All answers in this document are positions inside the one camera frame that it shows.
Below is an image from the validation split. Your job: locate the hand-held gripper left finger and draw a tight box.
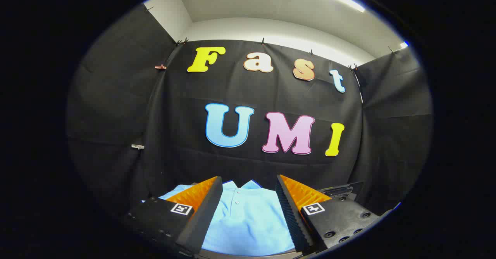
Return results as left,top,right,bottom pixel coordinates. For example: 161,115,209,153
123,176,224,256

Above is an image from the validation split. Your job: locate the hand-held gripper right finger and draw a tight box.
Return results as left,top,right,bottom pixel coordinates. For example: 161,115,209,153
275,175,382,255

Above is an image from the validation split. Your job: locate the light blue polo shirt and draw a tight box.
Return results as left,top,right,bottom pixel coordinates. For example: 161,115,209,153
141,180,297,256

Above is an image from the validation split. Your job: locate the dark washing machine lid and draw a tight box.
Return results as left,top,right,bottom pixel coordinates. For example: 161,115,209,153
320,181,365,201

